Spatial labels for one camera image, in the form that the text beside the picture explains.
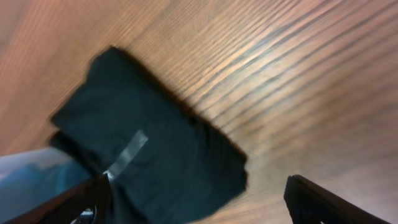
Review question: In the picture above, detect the clear plastic storage bin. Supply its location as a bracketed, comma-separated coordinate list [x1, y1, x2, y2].
[1, 147, 91, 223]

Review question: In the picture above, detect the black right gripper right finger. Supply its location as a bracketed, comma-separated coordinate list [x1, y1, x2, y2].
[284, 175, 388, 224]

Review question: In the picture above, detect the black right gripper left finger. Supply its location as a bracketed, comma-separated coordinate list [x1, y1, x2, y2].
[6, 174, 111, 224]

